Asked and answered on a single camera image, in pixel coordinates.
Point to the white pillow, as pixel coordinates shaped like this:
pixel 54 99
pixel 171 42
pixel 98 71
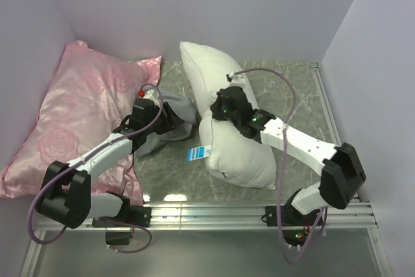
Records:
pixel 234 158

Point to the blue pillow care label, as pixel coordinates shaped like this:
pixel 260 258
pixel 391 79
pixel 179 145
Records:
pixel 198 153

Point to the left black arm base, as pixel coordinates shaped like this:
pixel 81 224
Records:
pixel 119 230

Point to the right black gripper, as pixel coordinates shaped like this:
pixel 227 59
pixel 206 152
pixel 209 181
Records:
pixel 216 108

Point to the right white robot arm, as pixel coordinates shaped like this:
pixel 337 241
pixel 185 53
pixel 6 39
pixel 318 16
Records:
pixel 339 167

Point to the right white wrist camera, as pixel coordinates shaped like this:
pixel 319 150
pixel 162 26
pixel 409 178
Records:
pixel 236 80

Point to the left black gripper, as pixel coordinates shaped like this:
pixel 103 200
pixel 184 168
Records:
pixel 170 122

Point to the grey pillowcase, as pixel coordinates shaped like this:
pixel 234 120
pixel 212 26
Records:
pixel 185 109

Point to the aluminium mounting rail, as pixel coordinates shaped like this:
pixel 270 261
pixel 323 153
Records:
pixel 242 216

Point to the aluminium side rail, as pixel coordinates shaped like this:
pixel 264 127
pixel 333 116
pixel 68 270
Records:
pixel 335 137

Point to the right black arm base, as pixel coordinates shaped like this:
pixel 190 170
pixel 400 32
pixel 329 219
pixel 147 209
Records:
pixel 282 222

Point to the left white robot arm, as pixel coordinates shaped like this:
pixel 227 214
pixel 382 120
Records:
pixel 65 194

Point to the pink floral pillow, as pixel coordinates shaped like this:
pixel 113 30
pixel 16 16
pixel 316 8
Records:
pixel 87 98

